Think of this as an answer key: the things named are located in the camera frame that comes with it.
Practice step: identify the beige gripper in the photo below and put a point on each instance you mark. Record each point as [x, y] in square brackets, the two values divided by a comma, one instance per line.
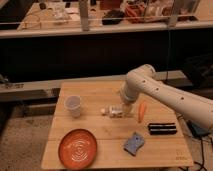
[126, 109]

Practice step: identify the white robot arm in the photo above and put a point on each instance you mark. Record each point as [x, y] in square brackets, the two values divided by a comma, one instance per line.
[141, 80]

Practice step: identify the orange ceramic bowl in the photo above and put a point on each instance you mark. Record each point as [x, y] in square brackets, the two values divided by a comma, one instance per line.
[78, 149]

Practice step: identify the orange carrot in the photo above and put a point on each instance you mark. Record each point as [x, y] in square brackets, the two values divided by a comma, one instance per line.
[141, 111]

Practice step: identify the blue sponge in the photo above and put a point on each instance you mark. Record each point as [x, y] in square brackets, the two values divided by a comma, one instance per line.
[134, 143]

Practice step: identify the black rectangular block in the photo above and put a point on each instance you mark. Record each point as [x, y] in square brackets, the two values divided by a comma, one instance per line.
[162, 128]

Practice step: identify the translucent plastic cup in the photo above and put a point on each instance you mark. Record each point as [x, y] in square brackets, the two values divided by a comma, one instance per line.
[73, 105]

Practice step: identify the black power box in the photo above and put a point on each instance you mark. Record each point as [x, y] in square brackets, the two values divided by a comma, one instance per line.
[197, 131]

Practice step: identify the black bag on bench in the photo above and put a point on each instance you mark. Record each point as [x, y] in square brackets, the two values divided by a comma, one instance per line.
[112, 17]

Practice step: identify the orange tool on bench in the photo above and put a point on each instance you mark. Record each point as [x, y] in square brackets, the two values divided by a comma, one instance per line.
[135, 13]

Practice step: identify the metal rail beam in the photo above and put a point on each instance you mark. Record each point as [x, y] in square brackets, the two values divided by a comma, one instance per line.
[44, 89]

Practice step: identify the grey metal post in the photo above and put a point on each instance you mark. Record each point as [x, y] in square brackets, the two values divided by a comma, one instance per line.
[84, 17]

